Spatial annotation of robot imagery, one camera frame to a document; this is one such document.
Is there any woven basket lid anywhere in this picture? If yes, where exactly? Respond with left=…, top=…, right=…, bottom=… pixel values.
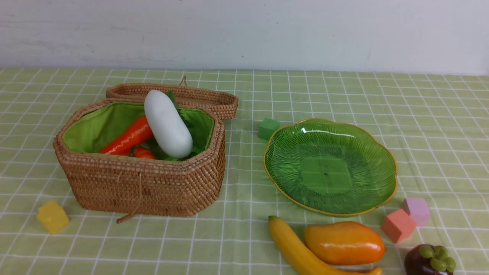
left=105, top=75, right=239, bottom=120

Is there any white radish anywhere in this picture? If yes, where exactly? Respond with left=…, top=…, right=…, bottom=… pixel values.
left=144, top=89, right=193, bottom=159

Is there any orange foam cube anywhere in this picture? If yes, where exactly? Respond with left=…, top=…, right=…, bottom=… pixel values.
left=381, top=209, right=417, bottom=244

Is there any green glass leaf plate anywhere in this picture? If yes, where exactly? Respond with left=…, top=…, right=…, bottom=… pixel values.
left=263, top=118, right=398, bottom=217

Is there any woven wicker basket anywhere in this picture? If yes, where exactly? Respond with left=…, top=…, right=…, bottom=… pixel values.
left=53, top=99, right=226, bottom=223

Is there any yellow foam cube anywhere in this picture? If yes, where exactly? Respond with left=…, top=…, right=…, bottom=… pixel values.
left=37, top=200, right=70, bottom=235

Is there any pink foam cube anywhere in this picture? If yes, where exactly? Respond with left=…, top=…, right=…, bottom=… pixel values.
left=401, top=197, right=431, bottom=227

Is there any orange mango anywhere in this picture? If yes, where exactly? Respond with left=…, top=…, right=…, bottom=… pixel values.
left=304, top=221, right=386, bottom=265

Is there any orange pumpkin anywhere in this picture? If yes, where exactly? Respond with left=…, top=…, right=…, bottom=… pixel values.
left=130, top=146, right=157, bottom=160

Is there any orange carrot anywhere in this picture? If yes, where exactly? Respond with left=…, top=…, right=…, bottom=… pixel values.
left=99, top=115, right=153, bottom=155

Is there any yellow banana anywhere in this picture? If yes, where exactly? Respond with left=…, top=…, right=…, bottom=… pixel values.
left=268, top=215, right=384, bottom=275

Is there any green foam cube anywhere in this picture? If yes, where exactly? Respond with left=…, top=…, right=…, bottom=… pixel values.
left=258, top=117, right=281, bottom=141

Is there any purple mangosteen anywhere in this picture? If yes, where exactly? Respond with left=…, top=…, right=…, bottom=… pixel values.
left=405, top=244, right=456, bottom=275

